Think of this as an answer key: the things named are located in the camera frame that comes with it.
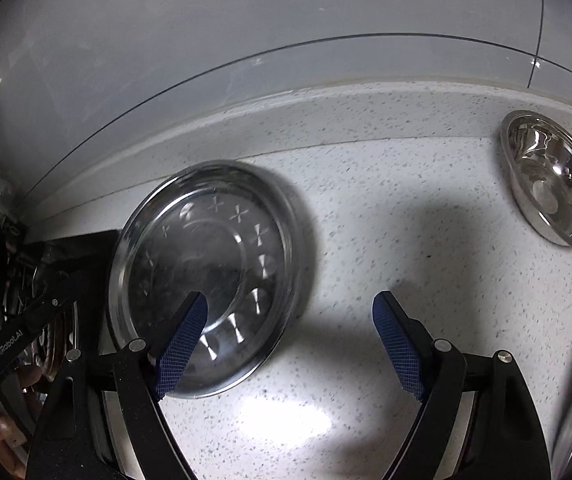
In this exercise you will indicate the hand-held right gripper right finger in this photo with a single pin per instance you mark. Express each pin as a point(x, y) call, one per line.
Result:
point(398, 345)

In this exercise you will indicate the black gas stove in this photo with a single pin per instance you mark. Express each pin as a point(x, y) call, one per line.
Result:
point(90, 265)

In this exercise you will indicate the stainless steel bowl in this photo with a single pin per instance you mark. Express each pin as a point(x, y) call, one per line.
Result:
point(551, 180)

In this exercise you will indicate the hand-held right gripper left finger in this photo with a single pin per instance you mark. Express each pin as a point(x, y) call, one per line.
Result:
point(180, 345)

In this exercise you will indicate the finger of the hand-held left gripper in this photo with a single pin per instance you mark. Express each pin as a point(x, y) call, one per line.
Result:
point(54, 310)

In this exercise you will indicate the person's left hand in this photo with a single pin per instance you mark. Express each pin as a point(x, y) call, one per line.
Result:
point(33, 377)

